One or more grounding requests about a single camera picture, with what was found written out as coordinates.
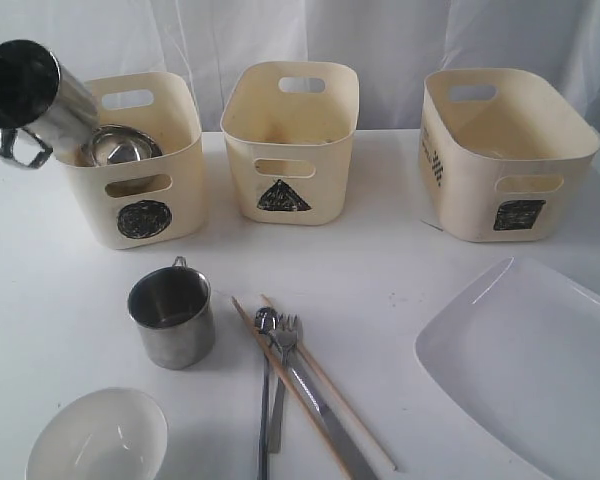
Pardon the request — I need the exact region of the white rectangular plate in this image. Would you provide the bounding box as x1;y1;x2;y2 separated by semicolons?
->
414;257;600;479

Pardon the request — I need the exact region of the small steel spoon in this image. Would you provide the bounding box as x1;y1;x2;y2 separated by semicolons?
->
254;306;277;480

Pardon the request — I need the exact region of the steel table knife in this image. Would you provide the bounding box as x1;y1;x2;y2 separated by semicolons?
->
268;329;377;479

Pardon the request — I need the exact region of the steel mug with round handle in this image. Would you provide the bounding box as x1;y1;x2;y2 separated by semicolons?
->
0;39;99;169

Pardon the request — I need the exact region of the steel mug with wire handle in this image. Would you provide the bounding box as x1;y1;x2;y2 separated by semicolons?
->
127;256;216;370

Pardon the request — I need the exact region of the cream bin with triangle mark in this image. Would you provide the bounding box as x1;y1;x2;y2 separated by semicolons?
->
221;61;359;226

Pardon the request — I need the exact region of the white ceramic bowl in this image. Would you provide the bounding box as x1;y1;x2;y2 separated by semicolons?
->
25;387;169;479

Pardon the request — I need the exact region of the small steel fork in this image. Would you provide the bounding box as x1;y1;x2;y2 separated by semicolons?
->
268;314;298;454

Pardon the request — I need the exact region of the white backdrop curtain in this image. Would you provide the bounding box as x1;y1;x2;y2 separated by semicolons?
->
0;1;600;132

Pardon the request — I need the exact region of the wooden chopstick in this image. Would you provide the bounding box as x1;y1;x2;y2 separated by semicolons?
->
229;295;352;480
261;295;399;478

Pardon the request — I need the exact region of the stainless steel bowl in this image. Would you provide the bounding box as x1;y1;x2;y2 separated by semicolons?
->
81;124;163;167

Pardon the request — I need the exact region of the cream bin with circle mark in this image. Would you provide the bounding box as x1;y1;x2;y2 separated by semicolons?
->
58;72;208;250

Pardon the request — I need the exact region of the cream bin with square mark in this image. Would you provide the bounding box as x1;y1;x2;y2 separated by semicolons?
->
419;68;600;242

